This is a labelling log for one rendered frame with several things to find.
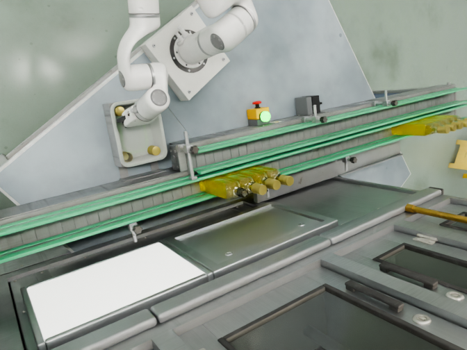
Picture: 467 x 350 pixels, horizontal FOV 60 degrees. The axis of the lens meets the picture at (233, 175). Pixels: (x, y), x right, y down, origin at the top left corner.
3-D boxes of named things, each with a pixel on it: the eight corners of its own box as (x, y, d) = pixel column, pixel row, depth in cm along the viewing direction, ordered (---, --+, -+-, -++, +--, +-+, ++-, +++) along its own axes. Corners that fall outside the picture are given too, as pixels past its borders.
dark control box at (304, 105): (295, 115, 189) (308, 115, 182) (293, 98, 187) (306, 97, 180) (308, 112, 193) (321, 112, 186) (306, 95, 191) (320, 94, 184)
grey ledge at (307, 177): (244, 198, 175) (260, 203, 166) (242, 179, 173) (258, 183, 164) (385, 153, 223) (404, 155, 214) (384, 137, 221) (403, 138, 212)
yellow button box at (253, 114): (247, 125, 175) (258, 126, 169) (245, 108, 173) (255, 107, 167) (260, 123, 179) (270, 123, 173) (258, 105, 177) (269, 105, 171)
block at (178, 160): (171, 170, 151) (179, 172, 145) (167, 145, 149) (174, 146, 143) (179, 168, 153) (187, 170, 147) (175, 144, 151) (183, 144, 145)
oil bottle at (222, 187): (199, 191, 152) (231, 201, 134) (197, 176, 150) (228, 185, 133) (212, 187, 154) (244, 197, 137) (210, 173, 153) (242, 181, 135)
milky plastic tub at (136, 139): (115, 166, 146) (122, 169, 138) (101, 103, 140) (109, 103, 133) (159, 155, 154) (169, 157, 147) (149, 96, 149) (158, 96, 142)
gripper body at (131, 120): (133, 123, 125) (124, 130, 135) (164, 118, 130) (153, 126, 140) (127, 99, 125) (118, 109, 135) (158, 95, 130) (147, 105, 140)
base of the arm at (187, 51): (161, 40, 144) (180, 28, 131) (184, 20, 148) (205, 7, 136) (188, 76, 150) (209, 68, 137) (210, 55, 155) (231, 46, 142)
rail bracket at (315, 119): (299, 123, 175) (322, 123, 163) (297, 105, 173) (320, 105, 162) (306, 121, 177) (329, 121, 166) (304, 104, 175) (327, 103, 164)
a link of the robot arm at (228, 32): (190, 38, 133) (215, 25, 120) (215, 17, 138) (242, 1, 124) (207, 63, 137) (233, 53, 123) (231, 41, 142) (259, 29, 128)
